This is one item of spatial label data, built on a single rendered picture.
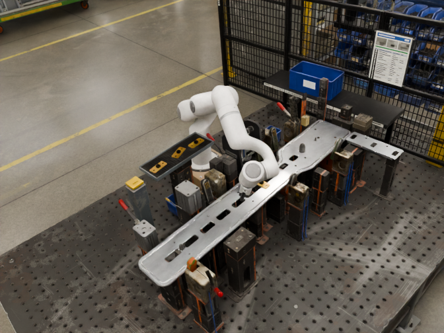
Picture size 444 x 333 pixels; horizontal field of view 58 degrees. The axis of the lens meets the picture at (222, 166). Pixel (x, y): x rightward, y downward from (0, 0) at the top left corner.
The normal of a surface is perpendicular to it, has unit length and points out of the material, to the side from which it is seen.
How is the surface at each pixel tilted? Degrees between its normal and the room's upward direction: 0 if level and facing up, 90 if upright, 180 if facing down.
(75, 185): 0
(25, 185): 0
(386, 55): 90
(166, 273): 0
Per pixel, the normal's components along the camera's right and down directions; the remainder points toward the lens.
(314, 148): -0.07, -0.77
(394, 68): -0.69, 0.50
